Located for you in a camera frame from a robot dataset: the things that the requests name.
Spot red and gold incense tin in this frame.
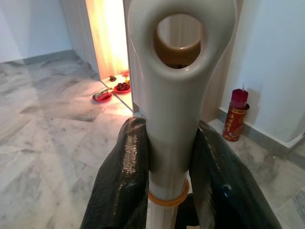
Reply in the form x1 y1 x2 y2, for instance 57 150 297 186
222 103 250 142

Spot beige plastic handle broom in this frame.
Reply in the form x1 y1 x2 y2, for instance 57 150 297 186
126 0 239 229

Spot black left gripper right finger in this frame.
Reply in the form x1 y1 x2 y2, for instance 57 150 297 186
189 120 285 229

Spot red incense stick bundle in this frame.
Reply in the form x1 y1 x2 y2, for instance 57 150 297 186
230 83 249 110

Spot red plate with small cups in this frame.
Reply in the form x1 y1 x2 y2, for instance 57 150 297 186
113 82 132 94

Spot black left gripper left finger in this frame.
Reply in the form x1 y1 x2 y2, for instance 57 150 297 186
80 116 150 229

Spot red plate with packet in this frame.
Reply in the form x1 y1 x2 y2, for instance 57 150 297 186
92 88 113 102

